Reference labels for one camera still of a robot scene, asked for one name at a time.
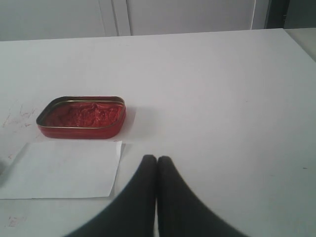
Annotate red ink pad tin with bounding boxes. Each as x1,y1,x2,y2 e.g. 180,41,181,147
36,96,126,139

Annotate white paper sheet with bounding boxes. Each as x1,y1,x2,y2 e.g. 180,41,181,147
0,140,122,199

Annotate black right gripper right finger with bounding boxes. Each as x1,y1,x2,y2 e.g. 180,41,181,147
157,156,245,237

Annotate white cabinet doors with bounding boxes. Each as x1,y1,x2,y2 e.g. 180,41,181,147
0,0,269,41

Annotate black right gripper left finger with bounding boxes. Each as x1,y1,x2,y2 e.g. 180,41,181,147
68,155,157,237

